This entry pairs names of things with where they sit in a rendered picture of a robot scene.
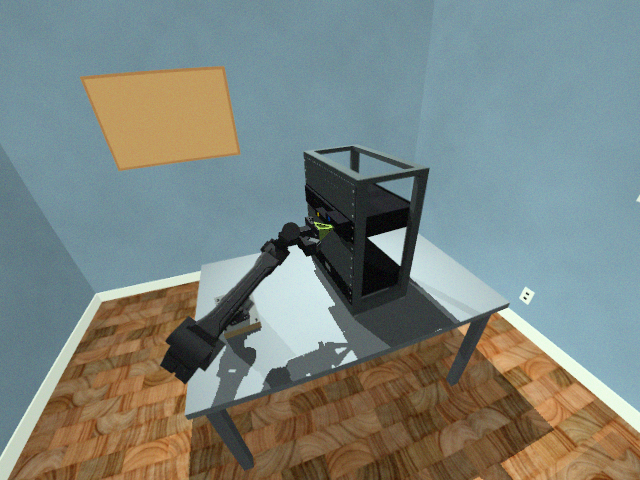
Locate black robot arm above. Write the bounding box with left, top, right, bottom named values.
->
left=160, top=222, right=322, bottom=384

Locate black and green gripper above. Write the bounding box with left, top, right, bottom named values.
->
left=305, top=216, right=335, bottom=241

